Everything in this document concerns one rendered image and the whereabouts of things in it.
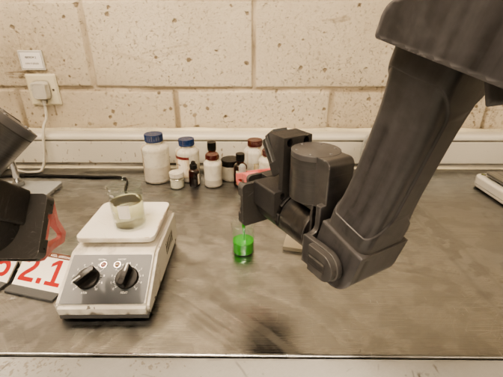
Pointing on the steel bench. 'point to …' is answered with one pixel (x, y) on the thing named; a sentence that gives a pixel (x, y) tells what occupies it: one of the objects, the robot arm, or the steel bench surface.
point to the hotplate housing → (162, 246)
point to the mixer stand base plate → (43, 186)
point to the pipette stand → (292, 244)
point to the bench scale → (491, 184)
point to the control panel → (107, 280)
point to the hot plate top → (155, 212)
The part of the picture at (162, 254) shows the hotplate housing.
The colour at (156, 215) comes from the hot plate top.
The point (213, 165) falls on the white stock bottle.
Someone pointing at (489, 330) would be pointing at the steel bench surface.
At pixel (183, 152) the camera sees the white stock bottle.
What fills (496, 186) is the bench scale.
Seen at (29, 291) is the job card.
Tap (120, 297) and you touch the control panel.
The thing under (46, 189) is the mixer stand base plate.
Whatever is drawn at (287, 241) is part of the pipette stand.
